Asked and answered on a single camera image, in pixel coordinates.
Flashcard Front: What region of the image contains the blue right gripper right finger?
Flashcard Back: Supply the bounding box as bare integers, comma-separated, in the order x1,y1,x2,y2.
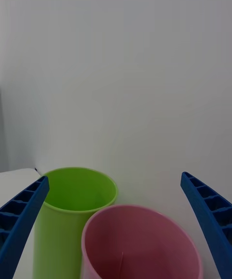
180,171,232,279

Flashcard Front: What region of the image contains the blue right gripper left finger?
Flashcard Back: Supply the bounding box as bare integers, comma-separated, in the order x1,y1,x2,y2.
0,175,50,279

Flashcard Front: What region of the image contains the green plastic waste bin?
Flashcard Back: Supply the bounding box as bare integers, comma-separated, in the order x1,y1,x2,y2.
32,167,119,279

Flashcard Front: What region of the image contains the pink plastic waste bin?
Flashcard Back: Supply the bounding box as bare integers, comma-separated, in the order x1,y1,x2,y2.
81,204,204,279

